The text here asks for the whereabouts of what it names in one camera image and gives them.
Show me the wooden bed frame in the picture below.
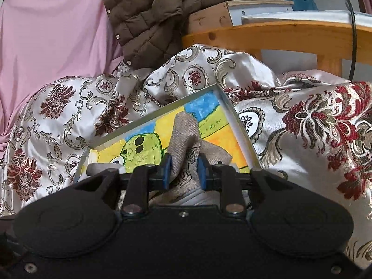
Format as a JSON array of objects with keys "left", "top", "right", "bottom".
[{"left": 182, "top": 20, "right": 372, "bottom": 76}]

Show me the brown puffer jacket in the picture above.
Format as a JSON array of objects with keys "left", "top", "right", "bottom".
[{"left": 100, "top": 0, "right": 281, "bottom": 70}]

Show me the pink hanging sheet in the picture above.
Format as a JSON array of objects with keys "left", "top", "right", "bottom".
[{"left": 0, "top": 0, "right": 124, "bottom": 152}]

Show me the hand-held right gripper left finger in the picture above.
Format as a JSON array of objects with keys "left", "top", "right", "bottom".
[{"left": 71, "top": 153, "right": 173, "bottom": 217}]

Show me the wooden white panel board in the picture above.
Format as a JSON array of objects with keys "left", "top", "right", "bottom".
[{"left": 186, "top": 0, "right": 295, "bottom": 34}]

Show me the white mattress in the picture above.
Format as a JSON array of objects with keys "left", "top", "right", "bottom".
[{"left": 241, "top": 9, "right": 372, "bottom": 28}]

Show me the black cable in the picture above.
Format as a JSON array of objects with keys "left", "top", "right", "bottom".
[{"left": 344, "top": 0, "right": 359, "bottom": 80}]

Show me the beige burlap pouch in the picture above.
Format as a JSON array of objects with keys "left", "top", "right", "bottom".
[{"left": 149, "top": 111, "right": 233, "bottom": 207}]

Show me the floral satin blanket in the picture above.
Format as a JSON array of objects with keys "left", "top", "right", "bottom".
[{"left": 0, "top": 43, "right": 372, "bottom": 268}]

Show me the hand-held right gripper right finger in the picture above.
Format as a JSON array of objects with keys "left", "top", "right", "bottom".
[{"left": 197, "top": 153, "right": 295, "bottom": 218}]

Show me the cartoon painted box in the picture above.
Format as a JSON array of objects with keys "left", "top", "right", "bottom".
[{"left": 72, "top": 83, "right": 261, "bottom": 185}]

